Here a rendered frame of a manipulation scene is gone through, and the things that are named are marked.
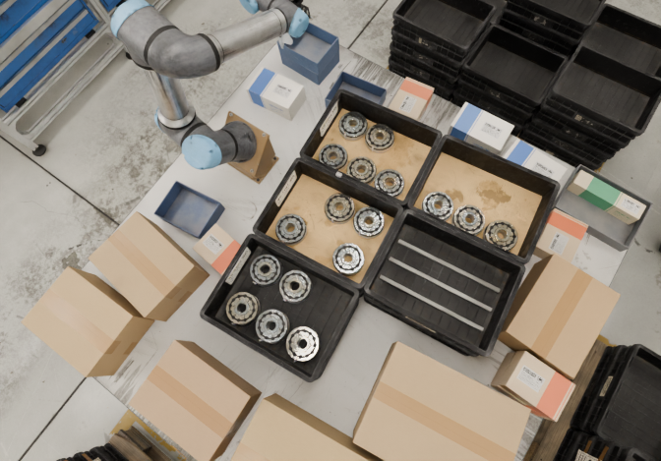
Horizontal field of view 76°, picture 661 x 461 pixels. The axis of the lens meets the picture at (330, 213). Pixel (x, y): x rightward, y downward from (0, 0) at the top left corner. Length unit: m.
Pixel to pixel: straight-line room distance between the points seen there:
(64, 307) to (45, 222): 1.31
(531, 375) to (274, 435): 0.76
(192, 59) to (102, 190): 1.78
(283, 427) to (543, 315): 0.83
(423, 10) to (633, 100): 1.06
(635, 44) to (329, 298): 2.04
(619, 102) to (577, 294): 1.10
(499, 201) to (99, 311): 1.36
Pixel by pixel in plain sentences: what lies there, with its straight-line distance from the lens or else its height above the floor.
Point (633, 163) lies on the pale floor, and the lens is 2.87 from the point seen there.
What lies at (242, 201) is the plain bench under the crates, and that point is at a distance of 1.67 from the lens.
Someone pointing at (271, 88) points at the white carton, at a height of 0.79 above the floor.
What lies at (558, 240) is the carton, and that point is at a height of 0.77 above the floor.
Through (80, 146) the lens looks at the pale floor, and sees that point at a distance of 3.01.
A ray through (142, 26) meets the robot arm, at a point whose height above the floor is 1.44.
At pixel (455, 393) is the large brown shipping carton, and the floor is 0.90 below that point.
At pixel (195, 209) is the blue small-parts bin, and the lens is 1.72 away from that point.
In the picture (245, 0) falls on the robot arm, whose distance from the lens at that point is 1.41.
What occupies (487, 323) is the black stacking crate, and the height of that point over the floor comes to 0.83.
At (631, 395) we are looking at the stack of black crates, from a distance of 2.24.
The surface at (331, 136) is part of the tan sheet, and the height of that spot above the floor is 0.83.
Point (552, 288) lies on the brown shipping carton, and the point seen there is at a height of 0.86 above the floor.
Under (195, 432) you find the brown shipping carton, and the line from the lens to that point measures 1.45.
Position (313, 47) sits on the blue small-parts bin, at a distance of 1.89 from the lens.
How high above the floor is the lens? 2.21
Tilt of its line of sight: 71 degrees down
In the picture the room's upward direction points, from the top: 10 degrees counter-clockwise
